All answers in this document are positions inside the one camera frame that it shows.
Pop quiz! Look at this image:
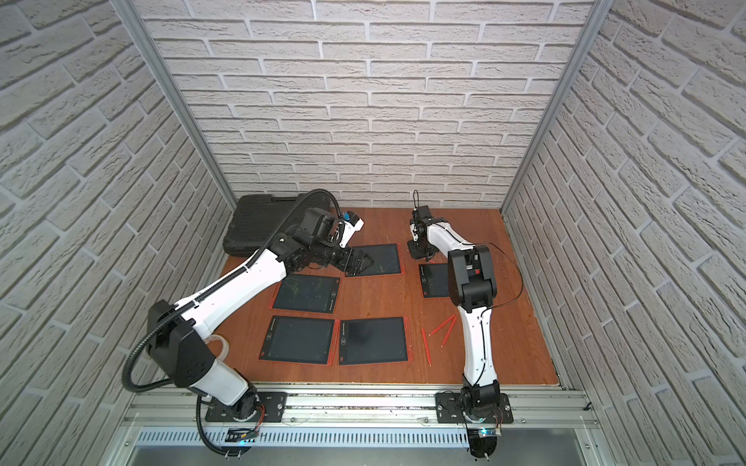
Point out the red stylus front right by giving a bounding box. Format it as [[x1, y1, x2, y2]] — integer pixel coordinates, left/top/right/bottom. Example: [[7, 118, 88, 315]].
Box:
[[440, 315, 458, 348]]

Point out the red stylus front left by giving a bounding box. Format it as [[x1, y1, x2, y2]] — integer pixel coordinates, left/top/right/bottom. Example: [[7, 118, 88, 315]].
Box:
[[420, 328, 432, 367]]

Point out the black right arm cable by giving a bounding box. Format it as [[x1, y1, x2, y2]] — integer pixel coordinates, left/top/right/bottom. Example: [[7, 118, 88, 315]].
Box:
[[488, 242, 526, 310]]

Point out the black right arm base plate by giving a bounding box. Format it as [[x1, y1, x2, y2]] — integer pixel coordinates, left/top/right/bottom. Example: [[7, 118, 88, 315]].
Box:
[[434, 390, 514, 425]]

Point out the white perforated cable duct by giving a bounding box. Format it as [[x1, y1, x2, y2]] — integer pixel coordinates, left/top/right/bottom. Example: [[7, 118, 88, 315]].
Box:
[[135, 427, 468, 449]]

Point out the red tablet with green scribbles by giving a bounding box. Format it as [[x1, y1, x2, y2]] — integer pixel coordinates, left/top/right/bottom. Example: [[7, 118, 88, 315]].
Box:
[[419, 263, 450, 299]]

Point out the red tablet middle left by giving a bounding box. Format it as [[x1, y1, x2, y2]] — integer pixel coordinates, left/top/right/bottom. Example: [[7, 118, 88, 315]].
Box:
[[272, 274, 340, 315]]

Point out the red tablet front left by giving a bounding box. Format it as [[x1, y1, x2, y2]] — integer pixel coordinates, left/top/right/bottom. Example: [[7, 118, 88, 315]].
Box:
[[260, 316, 336, 365]]

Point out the aluminium front rail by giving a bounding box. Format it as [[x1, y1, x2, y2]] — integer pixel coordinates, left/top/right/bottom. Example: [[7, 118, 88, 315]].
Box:
[[121, 381, 601, 432]]

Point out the clear tape roll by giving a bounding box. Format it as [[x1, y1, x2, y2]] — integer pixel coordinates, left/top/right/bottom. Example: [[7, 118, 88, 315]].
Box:
[[204, 335, 230, 361]]

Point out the red stylus front middle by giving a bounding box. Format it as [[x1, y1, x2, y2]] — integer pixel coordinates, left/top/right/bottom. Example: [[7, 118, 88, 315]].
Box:
[[427, 315, 458, 337]]

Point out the aluminium corner post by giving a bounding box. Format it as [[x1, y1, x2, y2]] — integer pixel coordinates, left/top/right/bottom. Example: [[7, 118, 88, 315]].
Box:
[[499, 0, 614, 214], [112, 0, 237, 210]]

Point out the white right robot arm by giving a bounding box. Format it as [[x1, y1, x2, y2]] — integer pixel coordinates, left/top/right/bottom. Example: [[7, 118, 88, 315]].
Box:
[[408, 206, 500, 419]]

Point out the right aluminium corner post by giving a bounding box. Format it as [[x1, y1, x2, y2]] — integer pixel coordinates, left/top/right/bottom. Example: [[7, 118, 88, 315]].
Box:
[[499, 0, 614, 214]]

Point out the red tablet front right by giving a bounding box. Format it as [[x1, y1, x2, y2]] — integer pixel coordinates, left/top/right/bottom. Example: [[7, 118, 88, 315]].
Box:
[[339, 316, 409, 365]]

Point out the red stylus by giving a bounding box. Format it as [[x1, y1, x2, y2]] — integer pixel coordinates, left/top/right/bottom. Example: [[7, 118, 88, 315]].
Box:
[[427, 315, 458, 337], [420, 328, 432, 367], [440, 315, 458, 348]]

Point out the black plastic tool case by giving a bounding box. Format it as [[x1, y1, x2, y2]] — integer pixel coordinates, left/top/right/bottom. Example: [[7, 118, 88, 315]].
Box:
[[223, 194, 301, 258]]

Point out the left aluminium corner post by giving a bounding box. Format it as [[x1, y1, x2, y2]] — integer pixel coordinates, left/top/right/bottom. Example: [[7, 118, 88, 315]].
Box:
[[112, 0, 237, 210]]

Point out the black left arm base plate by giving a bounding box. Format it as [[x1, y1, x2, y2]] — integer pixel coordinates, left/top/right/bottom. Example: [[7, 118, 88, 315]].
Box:
[[205, 391, 288, 423]]

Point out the red tablet far right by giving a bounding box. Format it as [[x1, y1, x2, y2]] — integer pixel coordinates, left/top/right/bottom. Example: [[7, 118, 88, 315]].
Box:
[[355, 244, 403, 277]]

